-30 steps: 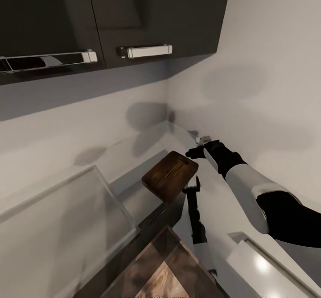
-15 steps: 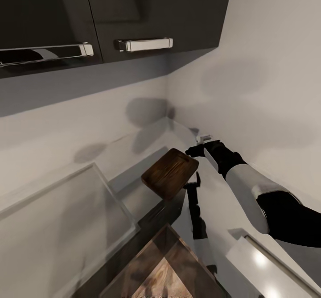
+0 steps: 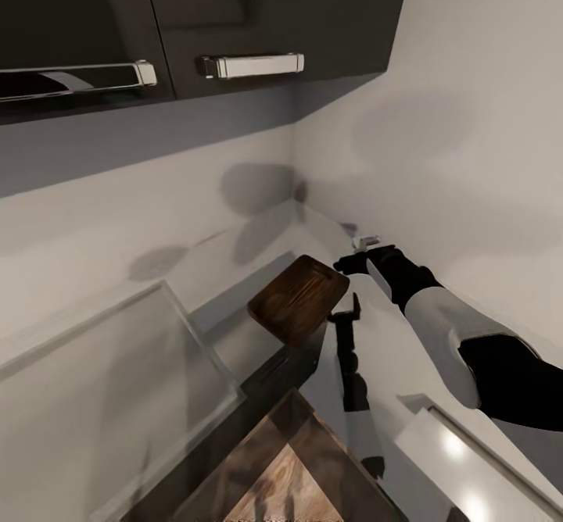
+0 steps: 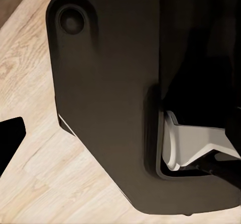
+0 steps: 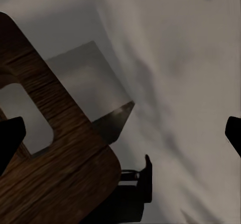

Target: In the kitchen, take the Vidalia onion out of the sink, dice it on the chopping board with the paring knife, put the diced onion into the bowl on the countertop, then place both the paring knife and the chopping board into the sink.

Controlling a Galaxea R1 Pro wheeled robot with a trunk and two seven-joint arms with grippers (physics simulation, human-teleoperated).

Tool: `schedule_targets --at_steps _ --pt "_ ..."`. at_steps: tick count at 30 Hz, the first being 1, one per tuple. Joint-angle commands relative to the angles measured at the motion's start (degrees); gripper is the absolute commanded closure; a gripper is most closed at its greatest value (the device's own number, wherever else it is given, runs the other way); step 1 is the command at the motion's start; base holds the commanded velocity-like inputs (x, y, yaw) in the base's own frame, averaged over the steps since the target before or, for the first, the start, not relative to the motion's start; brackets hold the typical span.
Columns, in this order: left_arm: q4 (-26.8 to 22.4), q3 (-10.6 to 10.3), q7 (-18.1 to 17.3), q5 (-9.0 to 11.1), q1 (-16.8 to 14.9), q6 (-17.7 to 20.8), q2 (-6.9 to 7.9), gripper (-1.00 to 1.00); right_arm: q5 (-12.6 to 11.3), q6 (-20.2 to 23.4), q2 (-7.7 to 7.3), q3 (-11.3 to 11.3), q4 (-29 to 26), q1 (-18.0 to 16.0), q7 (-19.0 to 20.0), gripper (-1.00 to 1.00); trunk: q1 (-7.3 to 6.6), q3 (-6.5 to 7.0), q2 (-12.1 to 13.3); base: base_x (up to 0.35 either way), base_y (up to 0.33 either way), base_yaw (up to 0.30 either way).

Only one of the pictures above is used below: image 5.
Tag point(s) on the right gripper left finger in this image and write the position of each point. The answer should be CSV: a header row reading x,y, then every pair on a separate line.
x,y
12,132

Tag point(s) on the cutting board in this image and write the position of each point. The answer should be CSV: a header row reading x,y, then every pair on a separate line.
x,y
79,170

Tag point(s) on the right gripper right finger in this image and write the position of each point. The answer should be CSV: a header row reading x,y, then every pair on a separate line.
x,y
233,132

